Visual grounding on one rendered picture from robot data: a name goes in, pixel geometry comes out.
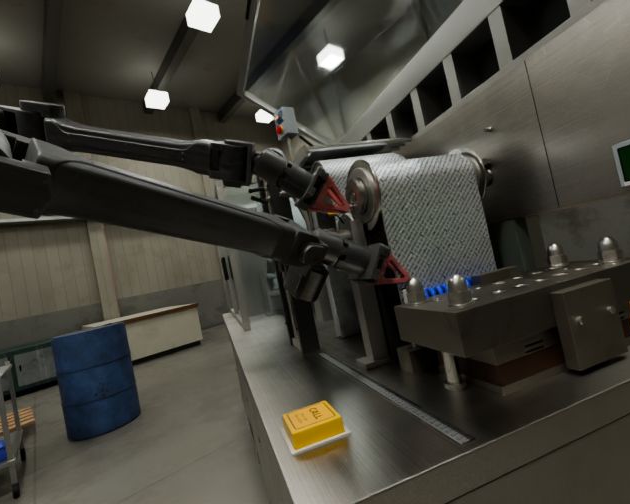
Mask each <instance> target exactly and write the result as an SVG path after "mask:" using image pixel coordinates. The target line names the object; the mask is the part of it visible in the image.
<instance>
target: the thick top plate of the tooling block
mask: <svg viewBox="0 0 630 504"><path fill-rule="evenodd" d="M625 260H626V261H623V262H618V263H611V264H598V262H599V261H598V260H587V261H573V262H569V263H570V264H568V265H564V266H558V267H547V266H544V267H540V268H536V269H532V270H529V271H525V272H521V273H520V275H518V276H514V277H510V278H507V279H503V280H499V281H495V282H492V283H488V284H484V285H472V286H468V289H470V291H471V295H472V300H474V301H475V304H473V305H470V306H465V307H457V308H450V307H448V304H449V301H448V296H447V292H446V293H442V294H438V295H435V296H431V297H427V298H426V299H428V301H429V302H428V303H425V304H421V305H414V306H407V304H406V303H405V304H401V305H397V306H394V311H395V315H396V320H397V325H398V329H399V334H400V338H401V340H403V341H406V342H410V343H413V344H417V345H421V346H424V347H428V348H431V349H435V350H438V351H442V352H445V353H449V354H453V355H456V356H460V357H463V358H467V357H470V356H473V355H475V354H478V353H481V352H484V351H487V350H490V349H493V348H496V347H499V346H502V345H505V344H508V343H510V342H513V341H516V340H519V339H522V338H525V337H528V336H531V335H534V334H537V333H540V332H542V331H545V330H548V329H551V328H554V327H557V323H556V319H555V314H554V310H553V306H552V301H551V297H550V293H551V292H554V291H558V290H561V289H564V288H568V287H571V286H574V285H578V284H581V283H585V282H588V281H591V280H595V279H611V282H612V286H613V290H614V294H615V299H616V303H617V306H618V305H621V304H624V303H627V302H630V258H625Z"/></svg>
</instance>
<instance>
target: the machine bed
mask: <svg viewBox="0 0 630 504"><path fill-rule="evenodd" d="M222 316H223V320H224V323H225V326H226V329H227V332H228V335H229V337H230V340H231V343H232V346H233V349H234V352H235V355H236V357H237V360H238V363H239V366H240V369H241V372H242V375H243V377H244V380H245V383H246V386H247V389H248V392H249V395H250V398H251V400H252V403H253V406H254V409H255V412H256V415H257V418H258V420H259V423H260V426H261V429H262V432H263V435H264V438H265V440H266V443H267V446H268V449H269V452H270V455H271V458H272V461H273V463H274V466H275V469H276V472H277V475H278V478H279V481H280V483H281V486H282V489H283V492H284V495H285V498H286V501H287V503H288V504H445V503H447V502H449V501H451V500H453V499H455V498H457V497H459V496H461V495H463V494H466V493H468V492H470V491H472V490H474V489H476V488H478V487H480V486H482V485H484V484H486V483H488V482H490V481H492V480H494V479H496V478H498V477H500V476H502V475H504V474H506V473H508V472H510V471H512V470H514V469H516V468H519V467H521V466H523V465H525V464H527V463H529V462H531V461H533V460H535V459H537V458H539V457H541V456H543V455H545V454H547V453H549V452H551V451H553V450H555V449H557V448H559V447H561V446H563V445H565V444H567V443H569V442H572V441H574V440H576V439H578V438H580V437H582V436H584V435H586V434H588V433H590V432H592V431H594V430H596V429H598V428H600V427H602V426H604V425H606V424H608V423H610V422H612V421H614V420H616V419H618V418H620V417H622V416H625V415H627V414H629V413H630V346H627V348H628V352H626V353H623V354H621V355H619V356H616V357H614V358H611V359H609V360H606V361H604V362H601V363H599V364H596V365H594V366H592V367H589V368H587V369H584V370H582V371H579V370H575V369H570V370H568V371H565V372H563V373H560V374H558V375H555V376H553V377H550V378H548V379H545V380H543V381H540V382H538V383H535V384H533V385H530V386H528V387H525V388H523V389H520V390H518V391H515V392H513V393H510V394H508V395H505V396H502V395H499V394H496V393H494V392H491V391H488V390H486V389H483V388H480V387H478V386H475V385H472V384H470V383H467V385H468V386H467V387H466V388H465V389H463V390H458V391H452V390H448V389H446V388H445V387H444V381H445V380H446V379H447V377H446V374H443V373H440V372H439V369H438V366H435V367H432V368H429V369H426V370H423V371H420V372H417V373H414V374H413V373H410V372H408V371H406V370H403V369H401V367H400V362H399V360H396V361H394V360H392V362H390V363H387V364H384V365H381V366H377V367H374V368H371V369H368V370H366V369H364V368H362V367H360V366H358V365H357V363H356V359H359V358H362V357H366V351H365V347H364V342H363V337H362V332H360V333H357V334H353V335H350V336H346V337H343V338H342V337H340V336H338V337H340V338H336V337H337V334H336V329H335V324H334V319H333V320H330V321H326V322H323V321H320V320H317V316H316V313H313V316H314V321H315V325H316V330H317V335H318V340H319V345H320V350H318V351H314V352H311V353H307V354H302V352H301V350H299V349H298V348H297V347H295V346H294V345H293V346H291V345H290V341H289V336H288V331H287V326H286V324H285V322H286V321H281V322H277V323H274V324H270V325H266V326H262V327H258V328H254V326H253V321H252V316H251V317H249V322H250V327H251V330H247V331H244V330H243V328H242V327H241V326H240V324H239V323H238V321H237V320H236V319H235V317H234V316H233V315H232V313H231V312H230V313H225V314H222ZM334 338H336V339H334ZM322 352H326V353H328V354H330V355H331V356H333V357H335V358H337V359H338V360H340V361H342V362H344V363H345V364H347V365H349V366H351V367H352V368H354V369H356V370H357V371H359V372H361V373H363V374H364V375H366V376H368V377H370V378H371V379H373V380H375V381H377V382H378V383H380V384H382V385H384V386H385V387H387V388H389V389H391V390H392V391H394V392H396V393H398V394H399V395H401V396H403V397H404V398H406V399H408V400H410V401H411V402H413V403H415V404H417V405H418V406H420V407H422V408H424V409H425V410H427V411H429V412H431V413H432V414H434V415H436V416H438V417H439V418H441V419H443V420H445V421H446V422H448V423H450V424H452V425H453V426H455V427H457V428H458V429H460V430H462V431H464V432H465V433H467V434H469V435H471V436H472V437H474V438H476V440H474V441H472V442H469V443H467V444H465V445H463V446H460V445H458V444H457V443H455V442H454V441H452V440H451V439H449V438H447V437H446V436H444V435H443V434H441V433H440V432H438V431H436V430H435V429H433V428H432V427H430V426H429V425H427V424H426V423H424V422H422V421H421V420H419V419H418V418H416V417H415V416H413V415H411V414H410V413H408V412H407V411H405V410H404V409H402V408H400V407H399V406H397V405H396V404H394V403H393V402H391V401H390V400H388V399H386V398H385V397H383V396H382V395H380V394H379V393H377V392H375V391H374V390H372V389H371V388H369V387H368V386H366V385H365V384H363V383H361V382H360V381H358V380H357V379H355V378H354V377H352V376H350V375H349V374H347V373H346V372H344V371H343V370H341V369H340V368H338V367H336V366H335V365H333V364H332V363H330V362H329V361H327V360H325V359H324V358H322V357H321V356H319V355H318V354H319V353H322ZM322 401H326V402H327V403H328V404H329V405H330V406H331V407H332V408H333V409H334V410H335V411H336V412H337V413H338V414H339V415H340V416H341V417H342V421H343V424H344V425H345V426H346V427H347V428H348V429H349V430H350V431H351V433H352V434H351V435H348V436H346V437H343V438H340V439H338V440H335V441H332V442H330V443H327V444H324V445H322V446H319V447H317V448H314V449H311V450H309V451H306V452H303V453H301V454H298V455H295V456H293V457H292V455H291V453H290V451H289V449H288V446H287V444H286V442H285V440H284V438H283V436H282V434H281V432H280V428H282V427H284V424H283V419H282V415H284V414H287V413H290V412H293V411H296V410H298V409H301V408H304V407H307V406H310V405H313V404H316V403H319V402H322Z"/></svg>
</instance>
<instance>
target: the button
mask: <svg viewBox="0 0 630 504"><path fill-rule="evenodd" d="M282 419H283V424H284V429H285V431H286V433H287V435H288V437H289V439H290V441H291V443H292V445H293V447H294V449H295V450H298V449H301V448H304V447H306V446H309V445H312V444H314V443H317V442H320V441H322V440H325V439H328V438H330V437H333V436H336V435H338V434H341V433H344V432H345V431H344V426H343V421H342V417H341V416H340V415H339V414H338V413H337V412H336V411H335V410H334V409H333V408H332V407H331V406H330V405H329V404H328V403H327V402H326V401H322V402H319V403H316V404H313V405H310V406H307V407H304V408H301V409H298V410H296V411H293V412H290V413H287V414H284V415H282Z"/></svg>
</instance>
